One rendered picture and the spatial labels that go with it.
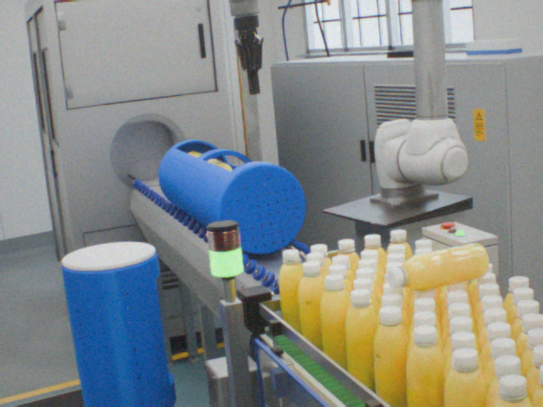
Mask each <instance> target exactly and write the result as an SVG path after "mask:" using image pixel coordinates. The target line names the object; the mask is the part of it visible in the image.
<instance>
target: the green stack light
mask: <svg viewBox="0 0 543 407"><path fill-rule="evenodd" d="M209 253H210V268H211V274H212V275H213V276H219V277H227V276H235V275H238V274H240V273H242V272H243V271H244V268H243V260H242V251H241V247H240V248H239V249H237V250H233V251H230V252H223V253H216V252H211V251H209Z"/></svg>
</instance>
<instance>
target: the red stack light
mask: <svg viewBox="0 0 543 407"><path fill-rule="evenodd" d="M207 236H208V244H209V251H211V252H216V253H223V252H230V251H233V250H237V249H239V248H240V247H241V242H240V233H239V227H238V228H237V229H235V230H233V231H225V232H211V231H207Z"/></svg>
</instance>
